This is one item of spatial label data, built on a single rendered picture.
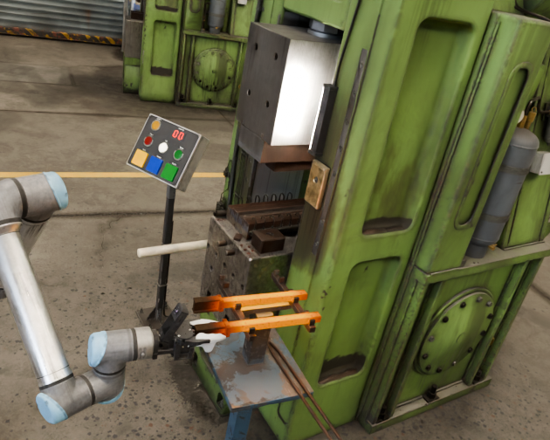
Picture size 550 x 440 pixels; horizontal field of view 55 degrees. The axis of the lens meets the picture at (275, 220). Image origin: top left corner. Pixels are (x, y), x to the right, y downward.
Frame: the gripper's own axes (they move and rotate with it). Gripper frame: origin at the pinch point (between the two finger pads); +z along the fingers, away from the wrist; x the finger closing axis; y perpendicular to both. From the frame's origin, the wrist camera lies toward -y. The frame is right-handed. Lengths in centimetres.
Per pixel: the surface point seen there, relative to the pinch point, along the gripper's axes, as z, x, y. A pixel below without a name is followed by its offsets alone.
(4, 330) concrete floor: -64, -132, 101
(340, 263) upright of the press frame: 57, -27, -2
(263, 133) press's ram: 33, -66, -38
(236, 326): 5.0, 0.9, -1.0
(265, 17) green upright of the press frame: 42, -103, -76
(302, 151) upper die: 53, -67, -31
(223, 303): 4.1, -9.8, -1.5
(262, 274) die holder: 37, -50, 18
